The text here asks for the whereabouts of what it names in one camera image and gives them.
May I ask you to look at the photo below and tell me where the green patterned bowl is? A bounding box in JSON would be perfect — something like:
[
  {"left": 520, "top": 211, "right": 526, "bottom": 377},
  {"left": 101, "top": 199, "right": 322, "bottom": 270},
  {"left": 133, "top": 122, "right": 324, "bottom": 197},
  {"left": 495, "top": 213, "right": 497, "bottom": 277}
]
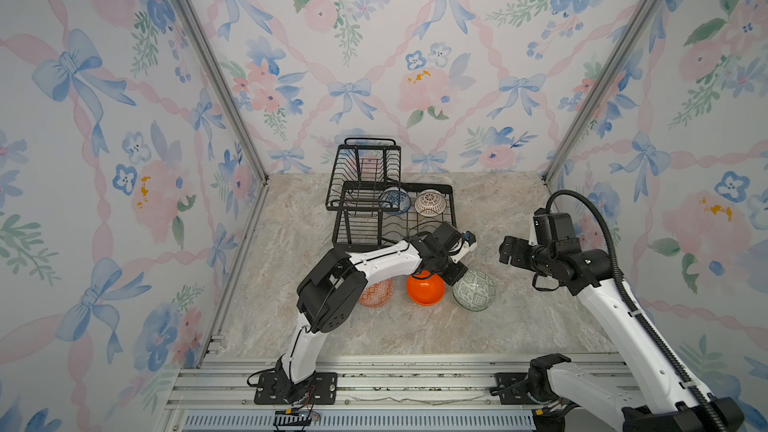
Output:
[{"left": 452, "top": 270, "right": 496, "bottom": 312}]

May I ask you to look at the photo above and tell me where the white brown lattice bowl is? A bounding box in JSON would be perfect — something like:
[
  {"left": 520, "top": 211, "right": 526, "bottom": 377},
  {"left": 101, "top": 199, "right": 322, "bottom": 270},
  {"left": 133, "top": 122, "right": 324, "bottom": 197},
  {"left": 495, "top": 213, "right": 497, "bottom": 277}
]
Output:
[{"left": 413, "top": 189, "right": 448, "bottom": 217}]

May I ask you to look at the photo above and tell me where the blue floral bowl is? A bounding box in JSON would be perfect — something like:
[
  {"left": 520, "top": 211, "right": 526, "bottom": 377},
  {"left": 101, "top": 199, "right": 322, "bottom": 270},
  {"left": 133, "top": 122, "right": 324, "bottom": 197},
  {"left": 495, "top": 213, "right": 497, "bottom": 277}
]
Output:
[{"left": 378, "top": 187, "right": 412, "bottom": 216}]

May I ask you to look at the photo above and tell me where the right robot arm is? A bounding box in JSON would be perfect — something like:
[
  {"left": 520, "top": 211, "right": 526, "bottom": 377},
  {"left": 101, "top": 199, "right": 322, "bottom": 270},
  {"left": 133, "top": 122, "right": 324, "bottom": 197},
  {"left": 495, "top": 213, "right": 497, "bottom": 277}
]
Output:
[{"left": 499, "top": 208, "right": 745, "bottom": 431}]

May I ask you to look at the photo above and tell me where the orange plastic bowl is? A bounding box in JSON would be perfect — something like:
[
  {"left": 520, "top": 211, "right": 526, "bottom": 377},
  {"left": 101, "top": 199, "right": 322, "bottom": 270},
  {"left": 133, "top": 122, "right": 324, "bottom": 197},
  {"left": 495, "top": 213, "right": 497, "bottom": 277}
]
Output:
[{"left": 406, "top": 270, "right": 446, "bottom": 307}]

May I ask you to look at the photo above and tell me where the pink patterned bowl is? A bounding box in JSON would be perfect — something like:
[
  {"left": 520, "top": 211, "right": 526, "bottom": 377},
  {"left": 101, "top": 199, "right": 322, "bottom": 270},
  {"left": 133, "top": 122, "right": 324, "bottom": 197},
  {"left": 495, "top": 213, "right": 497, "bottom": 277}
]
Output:
[{"left": 358, "top": 279, "right": 394, "bottom": 309}]

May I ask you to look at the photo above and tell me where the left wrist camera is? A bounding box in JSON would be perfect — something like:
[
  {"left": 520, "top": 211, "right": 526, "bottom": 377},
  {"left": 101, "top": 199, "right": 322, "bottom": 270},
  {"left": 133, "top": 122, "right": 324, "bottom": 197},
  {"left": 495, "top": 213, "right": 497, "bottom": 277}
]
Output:
[{"left": 450, "top": 231, "right": 477, "bottom": 263}]

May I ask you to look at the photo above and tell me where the black wire dish rack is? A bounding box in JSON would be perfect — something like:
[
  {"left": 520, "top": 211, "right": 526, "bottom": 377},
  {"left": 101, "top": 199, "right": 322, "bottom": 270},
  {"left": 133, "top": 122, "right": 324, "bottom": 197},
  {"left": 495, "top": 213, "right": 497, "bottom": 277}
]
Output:
[{"left": 325, "top": 137, "right": 457, "bottom": 252}]

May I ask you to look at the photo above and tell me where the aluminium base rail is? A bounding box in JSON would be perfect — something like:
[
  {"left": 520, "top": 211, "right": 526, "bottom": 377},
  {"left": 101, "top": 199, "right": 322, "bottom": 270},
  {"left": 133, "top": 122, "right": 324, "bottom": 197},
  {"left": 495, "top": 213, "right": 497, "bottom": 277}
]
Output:
[{"left": 152, "top": 335, "right": 682, "bottom": 432}]

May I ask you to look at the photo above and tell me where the right aluminium corner post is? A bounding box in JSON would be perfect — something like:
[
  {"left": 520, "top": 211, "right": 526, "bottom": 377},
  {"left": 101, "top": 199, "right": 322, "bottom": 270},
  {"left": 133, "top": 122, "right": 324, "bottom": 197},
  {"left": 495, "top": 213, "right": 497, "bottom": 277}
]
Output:
[{"left": 543, "top": 0, "right": 664, "bottom": 189}]

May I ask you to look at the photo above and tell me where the aluminium corner post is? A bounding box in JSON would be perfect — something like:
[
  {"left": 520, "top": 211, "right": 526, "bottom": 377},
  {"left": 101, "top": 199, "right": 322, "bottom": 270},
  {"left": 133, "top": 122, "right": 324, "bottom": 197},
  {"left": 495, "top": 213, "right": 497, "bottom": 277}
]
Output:
[
  {"left": 543, "top": 0, "right": 664, "bottom": 189},
  {"left": 146, "top": 0, "right": 269, "bottom": 184}
]

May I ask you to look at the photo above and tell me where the left aluminium corner post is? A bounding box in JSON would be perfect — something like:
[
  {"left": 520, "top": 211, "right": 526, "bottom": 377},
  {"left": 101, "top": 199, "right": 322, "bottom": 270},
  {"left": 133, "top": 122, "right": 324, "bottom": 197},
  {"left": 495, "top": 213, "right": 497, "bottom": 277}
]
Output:
[{"left": 146, "top": 0, "right": 269, "bottom": 184}]

